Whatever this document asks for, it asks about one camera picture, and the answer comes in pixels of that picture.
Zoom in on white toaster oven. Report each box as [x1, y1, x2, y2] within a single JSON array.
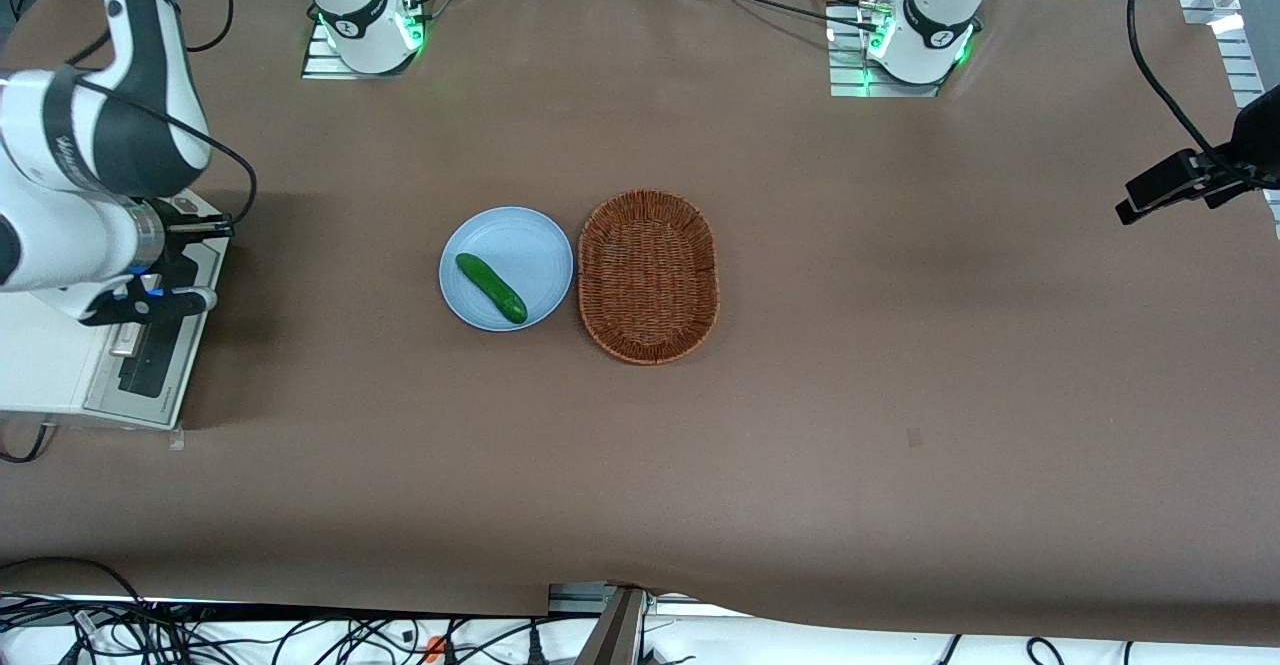
[[0, 190, 225, 432]]

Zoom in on glass oven door metal frame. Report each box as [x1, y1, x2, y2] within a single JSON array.
[[85, 243, 223, 432]]

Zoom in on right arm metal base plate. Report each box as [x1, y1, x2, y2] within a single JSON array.
[[301, 17, 423, 80]]

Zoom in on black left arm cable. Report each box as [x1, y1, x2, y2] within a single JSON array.
[[1126, 0, 1263, 182]]

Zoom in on aluminium frame with slotted plate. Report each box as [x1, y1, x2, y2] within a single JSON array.
[[1180, 0, 1280, 238]]

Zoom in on brown table cover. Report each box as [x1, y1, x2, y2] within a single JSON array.
[[0, 0, 1280, 646]]

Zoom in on dark metal strut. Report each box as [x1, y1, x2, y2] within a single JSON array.
[[575, 588, 647, 665]]

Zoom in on green cucumber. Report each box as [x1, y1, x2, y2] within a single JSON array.
[[455, 252, 529, 325]]

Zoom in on light blue plate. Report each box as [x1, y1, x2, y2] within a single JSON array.
[[438, 206, 575, 333]]

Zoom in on long black base cable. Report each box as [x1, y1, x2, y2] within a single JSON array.
[[660, 0, 881, 32]]

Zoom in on black oven power cable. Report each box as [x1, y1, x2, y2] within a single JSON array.
[[0, 423, 56, 465]]

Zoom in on tangled black floor cables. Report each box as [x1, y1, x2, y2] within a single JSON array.
[[0, 595, 701, 665]]

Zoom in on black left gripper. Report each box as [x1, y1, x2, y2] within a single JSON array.
[[1195, 160, 1280, 212]]

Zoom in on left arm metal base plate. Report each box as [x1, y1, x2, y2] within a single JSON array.
[[827, 3, 949, 99]]

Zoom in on brown wicker basket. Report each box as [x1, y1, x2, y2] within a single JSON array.
[[577, 189, 721, 366]]

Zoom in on black looped floor cable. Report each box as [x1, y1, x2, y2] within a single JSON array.
[[0, 556, 146, 608]]

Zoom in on aluminium profile bar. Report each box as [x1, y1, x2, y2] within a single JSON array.
[[547, 582, 721, 618]]

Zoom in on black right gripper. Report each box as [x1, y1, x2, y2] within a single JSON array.
[[150, 197, 237, 292]]

